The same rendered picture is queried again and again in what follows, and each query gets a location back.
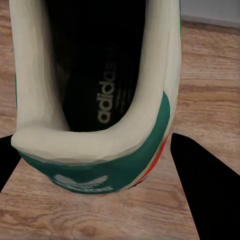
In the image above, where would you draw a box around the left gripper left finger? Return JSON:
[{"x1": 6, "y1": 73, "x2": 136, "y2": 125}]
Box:
[{"x1": 0, "y1": 135, "x2": 22, "y2": 192}]

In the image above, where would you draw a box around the gym shoe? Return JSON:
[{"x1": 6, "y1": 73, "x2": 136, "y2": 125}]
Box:
[{"x1": 9, "y1": 0, "x2": 182, "y2": 197}]

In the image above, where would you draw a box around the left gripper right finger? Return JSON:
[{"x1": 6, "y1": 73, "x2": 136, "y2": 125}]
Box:
[{"x1": 170, "y1": 133, "x2": 240, "y2": 240}]

